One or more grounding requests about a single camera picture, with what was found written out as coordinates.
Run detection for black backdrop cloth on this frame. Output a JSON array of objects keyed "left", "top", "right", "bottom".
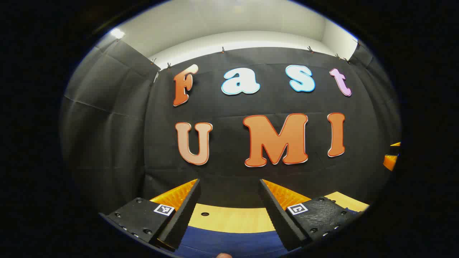
[{"left": 60, "top": 39, "right": 402, "bottom": 215}]

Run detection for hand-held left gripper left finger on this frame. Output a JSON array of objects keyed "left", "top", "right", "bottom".
[{"left": 99, "top": 178, "right": 202, "bottom": 251}]

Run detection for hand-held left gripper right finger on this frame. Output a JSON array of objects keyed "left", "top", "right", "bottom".
[{"left": 258, "top": 178, "right": 364, "bottom": 252}]

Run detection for blue denim jeans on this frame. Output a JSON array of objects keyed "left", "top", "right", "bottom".
[{"left": 176, "top": 226, "right": 289, "bottom": 258}]

